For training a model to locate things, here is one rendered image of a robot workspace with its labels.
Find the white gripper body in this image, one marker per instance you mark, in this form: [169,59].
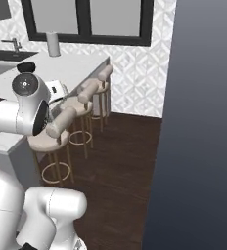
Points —
[64,90]

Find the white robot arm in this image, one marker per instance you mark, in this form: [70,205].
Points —
[8,117]

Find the beige cushioned bar stool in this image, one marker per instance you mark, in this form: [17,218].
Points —
[81,105]
[104,81]
[52,140]

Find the white paper towel roll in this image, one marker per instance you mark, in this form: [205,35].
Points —
[53,44]

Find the black sink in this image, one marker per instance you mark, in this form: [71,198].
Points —
[8,55]

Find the grey metal tap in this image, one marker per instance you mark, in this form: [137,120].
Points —
[15,44]

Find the black framed window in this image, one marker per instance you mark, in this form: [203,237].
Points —
[84,19]

